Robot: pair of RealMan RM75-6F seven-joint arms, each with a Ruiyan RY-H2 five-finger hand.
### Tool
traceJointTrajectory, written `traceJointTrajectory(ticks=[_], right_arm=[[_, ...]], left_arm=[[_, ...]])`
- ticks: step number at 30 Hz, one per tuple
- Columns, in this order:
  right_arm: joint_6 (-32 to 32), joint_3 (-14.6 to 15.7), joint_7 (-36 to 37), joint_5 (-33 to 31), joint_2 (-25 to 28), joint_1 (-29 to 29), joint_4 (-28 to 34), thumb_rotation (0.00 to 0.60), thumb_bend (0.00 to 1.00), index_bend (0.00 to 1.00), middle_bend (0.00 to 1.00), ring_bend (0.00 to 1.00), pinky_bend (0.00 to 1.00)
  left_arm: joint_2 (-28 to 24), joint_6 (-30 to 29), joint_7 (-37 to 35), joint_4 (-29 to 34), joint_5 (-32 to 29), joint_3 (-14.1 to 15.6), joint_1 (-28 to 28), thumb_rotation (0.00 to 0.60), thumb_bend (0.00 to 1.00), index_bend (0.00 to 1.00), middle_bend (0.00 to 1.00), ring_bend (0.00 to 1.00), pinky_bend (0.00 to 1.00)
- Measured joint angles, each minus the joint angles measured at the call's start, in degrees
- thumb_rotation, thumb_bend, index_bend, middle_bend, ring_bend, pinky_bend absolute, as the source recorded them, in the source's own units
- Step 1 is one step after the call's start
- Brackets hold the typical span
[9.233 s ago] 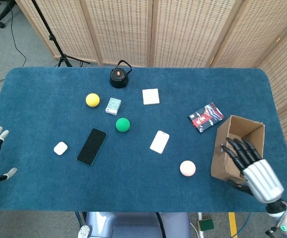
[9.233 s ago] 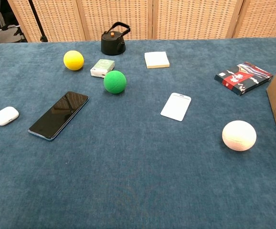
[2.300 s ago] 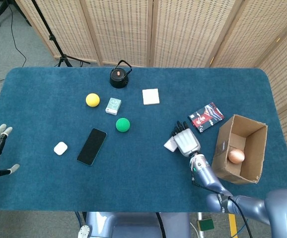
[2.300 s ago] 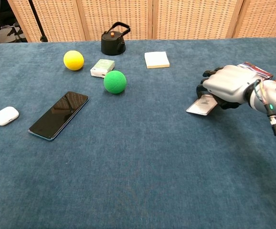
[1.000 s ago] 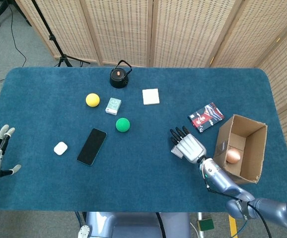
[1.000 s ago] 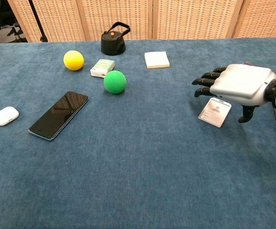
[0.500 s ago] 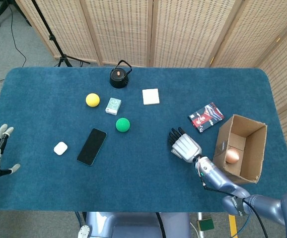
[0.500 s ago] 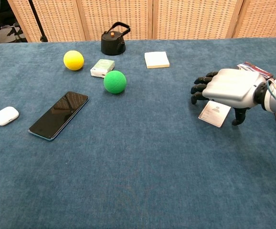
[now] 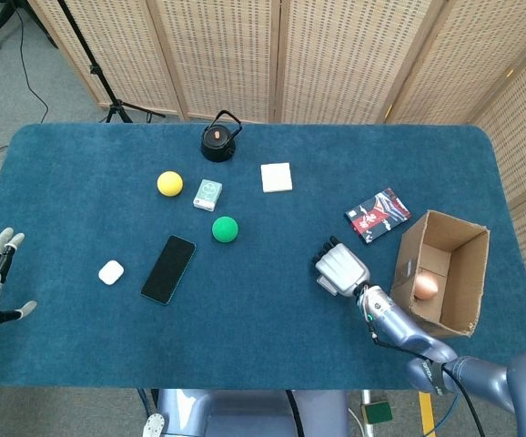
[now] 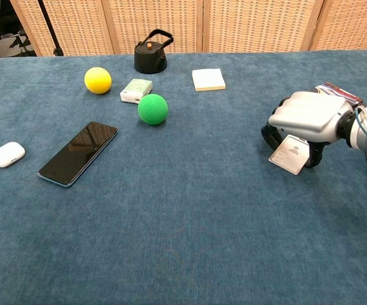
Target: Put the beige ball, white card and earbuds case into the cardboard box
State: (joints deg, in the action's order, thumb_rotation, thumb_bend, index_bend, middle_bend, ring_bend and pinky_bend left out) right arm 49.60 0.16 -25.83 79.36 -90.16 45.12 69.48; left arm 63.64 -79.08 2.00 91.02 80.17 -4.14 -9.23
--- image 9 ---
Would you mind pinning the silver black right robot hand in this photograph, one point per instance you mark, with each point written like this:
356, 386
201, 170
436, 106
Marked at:
342, 268

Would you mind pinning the white earbuds case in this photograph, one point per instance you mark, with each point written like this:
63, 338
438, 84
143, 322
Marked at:
111, 272

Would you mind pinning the blue grey right robot arm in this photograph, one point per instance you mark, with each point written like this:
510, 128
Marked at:
427, 346

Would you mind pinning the red black card pack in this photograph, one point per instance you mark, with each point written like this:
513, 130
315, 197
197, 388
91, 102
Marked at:
377, 218

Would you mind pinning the cardboard box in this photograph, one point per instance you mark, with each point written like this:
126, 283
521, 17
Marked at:
468, 282

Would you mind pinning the pale sticky note pad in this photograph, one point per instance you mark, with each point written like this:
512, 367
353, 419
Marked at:
276, 177

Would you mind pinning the green foam ball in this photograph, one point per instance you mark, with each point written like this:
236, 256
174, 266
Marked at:
225, 229

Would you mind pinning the green yellow block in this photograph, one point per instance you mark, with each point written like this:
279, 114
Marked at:
377, 412

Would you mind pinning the blue felt table cover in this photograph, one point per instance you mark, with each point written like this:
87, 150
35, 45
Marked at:
199, 346

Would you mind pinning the black smartphone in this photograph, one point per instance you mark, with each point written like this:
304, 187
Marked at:
168, 269

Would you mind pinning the blue grey robot torso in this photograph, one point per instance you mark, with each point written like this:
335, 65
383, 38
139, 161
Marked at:
245, 414

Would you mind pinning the black cast iron teapot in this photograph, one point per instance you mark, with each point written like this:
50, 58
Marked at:
216, 143

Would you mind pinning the yellow foam ball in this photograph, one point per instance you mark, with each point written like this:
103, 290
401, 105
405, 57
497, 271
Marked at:
170, 184

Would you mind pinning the woven wicker folding screen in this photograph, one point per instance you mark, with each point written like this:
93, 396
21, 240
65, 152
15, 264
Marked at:
336, 54

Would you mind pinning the black tripod stand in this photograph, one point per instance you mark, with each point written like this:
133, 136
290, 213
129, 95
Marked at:
95, 70

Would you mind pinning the silver metal post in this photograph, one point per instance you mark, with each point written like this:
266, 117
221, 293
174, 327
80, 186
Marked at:
368, 430

